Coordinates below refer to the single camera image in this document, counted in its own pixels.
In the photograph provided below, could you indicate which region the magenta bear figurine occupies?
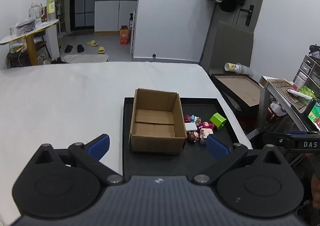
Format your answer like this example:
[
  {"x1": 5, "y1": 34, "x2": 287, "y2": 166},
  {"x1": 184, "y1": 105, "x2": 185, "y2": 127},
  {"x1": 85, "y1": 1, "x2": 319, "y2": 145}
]
[{"x1": 198, "y1": 121, "x2": 215, "y2": 130}]

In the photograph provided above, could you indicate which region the person's right hand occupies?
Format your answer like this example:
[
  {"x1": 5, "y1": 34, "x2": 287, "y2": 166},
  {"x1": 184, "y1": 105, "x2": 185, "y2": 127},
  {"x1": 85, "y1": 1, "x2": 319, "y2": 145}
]
[{"x1": 304, "y1": 154, "x2": 320, "y2": 201}]

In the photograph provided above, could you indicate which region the white bottle with pink lid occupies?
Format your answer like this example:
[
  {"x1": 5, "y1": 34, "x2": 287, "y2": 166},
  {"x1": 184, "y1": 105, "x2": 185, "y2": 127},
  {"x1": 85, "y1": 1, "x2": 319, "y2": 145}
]
[{"x1": 292, "y1": 72, "x2": 308, "y2": 90}]

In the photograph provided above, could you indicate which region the brown chair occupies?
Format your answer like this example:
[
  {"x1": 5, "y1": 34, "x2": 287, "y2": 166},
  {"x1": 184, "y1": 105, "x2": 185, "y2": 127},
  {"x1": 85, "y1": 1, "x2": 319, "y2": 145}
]
[{"x1": 6, "y1": 39, "x2": 50, "y2": 68}]

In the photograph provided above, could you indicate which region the white pen-shaped device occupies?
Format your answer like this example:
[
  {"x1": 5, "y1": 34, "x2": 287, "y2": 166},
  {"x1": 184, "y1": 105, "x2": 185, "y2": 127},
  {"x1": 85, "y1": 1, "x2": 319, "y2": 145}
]
[{"x1": 287, "y1": 89, "x2": 313, "y2": 100}]

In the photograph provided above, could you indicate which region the pale floor mat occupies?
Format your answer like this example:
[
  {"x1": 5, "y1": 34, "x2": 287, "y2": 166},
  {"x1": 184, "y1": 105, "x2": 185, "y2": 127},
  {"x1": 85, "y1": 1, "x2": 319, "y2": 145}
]
[{"x1": 62, "y1": 54, "x2": 109, "y2": 64}]

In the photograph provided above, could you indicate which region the white rack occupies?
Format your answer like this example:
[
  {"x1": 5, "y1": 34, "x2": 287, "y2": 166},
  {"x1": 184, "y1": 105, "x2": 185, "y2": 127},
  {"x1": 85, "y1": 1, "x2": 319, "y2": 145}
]
[{"x1": 129, "y1": 11, "x2": 137, "y2": 54}]

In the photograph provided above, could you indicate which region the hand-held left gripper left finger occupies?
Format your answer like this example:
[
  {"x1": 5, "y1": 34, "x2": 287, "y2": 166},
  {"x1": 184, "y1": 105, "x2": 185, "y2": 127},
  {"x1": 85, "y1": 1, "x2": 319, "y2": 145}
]
[{"x1": 25, "y1": 134, "x2": 126, "y2": 187}]

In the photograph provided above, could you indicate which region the white kitchen cabinet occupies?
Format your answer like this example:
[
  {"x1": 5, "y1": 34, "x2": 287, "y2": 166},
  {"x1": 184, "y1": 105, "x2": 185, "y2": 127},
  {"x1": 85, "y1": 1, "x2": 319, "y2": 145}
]
[{"x1": 94, "y1": 0, "x2": 138, "y2": 32}]

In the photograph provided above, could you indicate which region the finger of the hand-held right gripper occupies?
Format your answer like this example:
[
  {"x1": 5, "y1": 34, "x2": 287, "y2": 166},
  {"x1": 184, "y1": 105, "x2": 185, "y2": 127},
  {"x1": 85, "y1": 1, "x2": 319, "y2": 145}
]
[
  {"x1": 262, "y1": 132, "x2": 298, "y2": 151},
  {"x1": 287, "y1": 131, "x2": 320, "y2": 140}
]

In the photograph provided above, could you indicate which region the black tray with cardboard base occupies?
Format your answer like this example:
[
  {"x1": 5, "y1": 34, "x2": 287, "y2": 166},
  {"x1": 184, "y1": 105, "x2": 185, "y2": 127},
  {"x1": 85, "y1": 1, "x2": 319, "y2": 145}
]
[{"x1": 211, "y1": 73, "x2": 263, "y2": 114}]

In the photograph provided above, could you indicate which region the round table with yellow leg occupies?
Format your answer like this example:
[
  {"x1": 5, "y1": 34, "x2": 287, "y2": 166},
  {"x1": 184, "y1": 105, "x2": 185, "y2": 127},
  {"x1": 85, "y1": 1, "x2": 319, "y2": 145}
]
[{"x1": 0, "y1": 19, "x2": 60, "y2": 66}]

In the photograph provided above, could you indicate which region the bagged stack of dark plates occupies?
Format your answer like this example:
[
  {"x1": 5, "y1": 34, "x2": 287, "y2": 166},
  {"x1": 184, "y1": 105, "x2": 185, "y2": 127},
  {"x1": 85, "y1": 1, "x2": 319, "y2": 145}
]
[{"x1": 15, "y1": 18, "x2": 37, "y2": 34}]

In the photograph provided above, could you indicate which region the green packet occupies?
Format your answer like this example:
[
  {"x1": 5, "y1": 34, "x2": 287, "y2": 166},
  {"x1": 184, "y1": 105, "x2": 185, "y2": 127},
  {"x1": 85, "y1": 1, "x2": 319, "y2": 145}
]
[{"x1": 299, "y1": 86, "x2": 317, "y2": 99}]

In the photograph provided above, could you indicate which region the orange carton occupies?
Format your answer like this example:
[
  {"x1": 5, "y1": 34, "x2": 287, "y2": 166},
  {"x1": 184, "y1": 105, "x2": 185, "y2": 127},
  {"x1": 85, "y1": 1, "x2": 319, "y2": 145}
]
[{"x1": 119, "y1": 25, "x2": 132, "y2": 45}]

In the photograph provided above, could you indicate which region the blue and red figurine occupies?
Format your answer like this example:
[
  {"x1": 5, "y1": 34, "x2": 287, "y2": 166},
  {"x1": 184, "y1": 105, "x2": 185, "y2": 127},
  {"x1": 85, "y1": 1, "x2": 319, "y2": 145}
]
[{"x1": 184, "y1": 115, "x2": 202, "y2": 126}]

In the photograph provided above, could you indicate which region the white and yellow cup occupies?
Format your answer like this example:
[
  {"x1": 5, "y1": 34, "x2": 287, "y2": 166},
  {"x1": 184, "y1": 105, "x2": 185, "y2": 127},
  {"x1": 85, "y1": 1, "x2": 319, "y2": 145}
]
[{"x1": 224, "y1": 62, "x2": 250, "y2": 74}]

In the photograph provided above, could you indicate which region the white toy cube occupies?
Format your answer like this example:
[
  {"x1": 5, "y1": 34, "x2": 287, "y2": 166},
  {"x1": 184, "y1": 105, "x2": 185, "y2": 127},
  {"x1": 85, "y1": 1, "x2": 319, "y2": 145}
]
[{"x1": 184, "y1": 122, "x2": 198, "y2": 133}]

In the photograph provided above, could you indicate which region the grey drawer organizer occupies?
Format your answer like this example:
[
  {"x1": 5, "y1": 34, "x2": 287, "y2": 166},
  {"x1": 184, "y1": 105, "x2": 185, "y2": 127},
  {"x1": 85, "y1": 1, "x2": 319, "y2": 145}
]
[{"x1": 295, "y1": 54, "x2": 320, "y2": 97}]

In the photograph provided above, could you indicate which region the brown patterned mat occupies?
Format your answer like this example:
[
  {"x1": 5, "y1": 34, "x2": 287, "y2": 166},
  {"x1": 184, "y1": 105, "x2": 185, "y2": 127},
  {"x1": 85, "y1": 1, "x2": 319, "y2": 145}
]
[{"x1": 267, "y1": 79, "x2": 308, "y2": 109}]

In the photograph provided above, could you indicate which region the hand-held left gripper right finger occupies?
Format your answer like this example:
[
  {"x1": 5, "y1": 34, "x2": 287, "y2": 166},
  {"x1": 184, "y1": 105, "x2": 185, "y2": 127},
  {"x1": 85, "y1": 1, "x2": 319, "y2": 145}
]
[{"x1": 193, "y1": 136, "x2": 290, "y2": 186}]

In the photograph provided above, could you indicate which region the black door lock handle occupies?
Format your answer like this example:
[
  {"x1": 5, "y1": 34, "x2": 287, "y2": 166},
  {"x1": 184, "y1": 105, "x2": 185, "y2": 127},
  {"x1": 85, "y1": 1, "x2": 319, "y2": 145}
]
[{"x1": 240, "y1": 4, "x2": 255, "y2": 26}]

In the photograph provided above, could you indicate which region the brown cardboard box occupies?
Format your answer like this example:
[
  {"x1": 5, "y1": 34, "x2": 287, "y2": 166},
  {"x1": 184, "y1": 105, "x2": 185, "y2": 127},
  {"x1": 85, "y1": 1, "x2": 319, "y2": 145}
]
[{"x1": 129, "y1": 88, "x2": 188, "y2": 155}]

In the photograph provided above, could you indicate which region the yellow-green bottle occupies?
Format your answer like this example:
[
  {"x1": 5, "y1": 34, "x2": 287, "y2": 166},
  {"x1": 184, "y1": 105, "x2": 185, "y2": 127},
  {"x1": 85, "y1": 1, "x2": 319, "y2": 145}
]
[{"x1": 47, "y1": 0, "x2": 55, "y2": 20}]

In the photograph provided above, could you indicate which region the smartphone with lit screen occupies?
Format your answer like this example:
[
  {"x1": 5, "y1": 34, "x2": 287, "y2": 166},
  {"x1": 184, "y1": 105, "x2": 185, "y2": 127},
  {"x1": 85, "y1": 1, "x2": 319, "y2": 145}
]
[{"x1": 304, "y1": 98, "x2": 320, "y2": 132}]

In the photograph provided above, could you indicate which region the metal side table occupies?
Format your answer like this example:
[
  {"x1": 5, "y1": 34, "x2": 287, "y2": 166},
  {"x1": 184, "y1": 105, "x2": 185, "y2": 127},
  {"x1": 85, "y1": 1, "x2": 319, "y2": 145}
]
[{"x1": 259, "y1": 76, "x2": 320, "y2": 142}]

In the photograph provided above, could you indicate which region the grey door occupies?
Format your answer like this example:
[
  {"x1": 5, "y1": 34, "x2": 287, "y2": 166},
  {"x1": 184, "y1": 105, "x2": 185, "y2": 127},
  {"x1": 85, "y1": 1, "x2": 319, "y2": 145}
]
[{"x1": 200, "y1": 0, "x2": 270, "y2": 67}]

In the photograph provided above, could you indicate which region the glass jar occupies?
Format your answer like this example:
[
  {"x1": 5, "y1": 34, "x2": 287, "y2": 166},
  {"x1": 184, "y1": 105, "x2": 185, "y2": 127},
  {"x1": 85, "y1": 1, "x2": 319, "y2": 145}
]
[{"x1": 28, "y1": 2, "x2": 42, "y2": 23}]

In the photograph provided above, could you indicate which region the grey leaning board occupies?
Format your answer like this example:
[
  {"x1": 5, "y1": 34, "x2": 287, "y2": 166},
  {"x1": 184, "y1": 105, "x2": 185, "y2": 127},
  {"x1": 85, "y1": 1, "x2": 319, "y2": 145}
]
[{"x1": 200, "y1": 20, "x2": 255, "y2": 74}]

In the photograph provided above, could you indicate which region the green cube toy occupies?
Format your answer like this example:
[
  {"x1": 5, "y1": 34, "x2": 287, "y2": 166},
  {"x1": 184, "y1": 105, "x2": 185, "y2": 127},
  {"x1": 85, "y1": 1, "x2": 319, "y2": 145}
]
[{"x1": 209, "y1": 113, "x2": 227, "y2": 131}]

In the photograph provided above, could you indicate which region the brown-haired doll figurine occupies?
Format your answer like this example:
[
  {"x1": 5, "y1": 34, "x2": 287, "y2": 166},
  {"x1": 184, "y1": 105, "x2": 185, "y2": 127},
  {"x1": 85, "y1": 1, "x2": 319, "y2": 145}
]
[{"x1": 187, "y1": 132, "x2": 200, "y2": 144}]

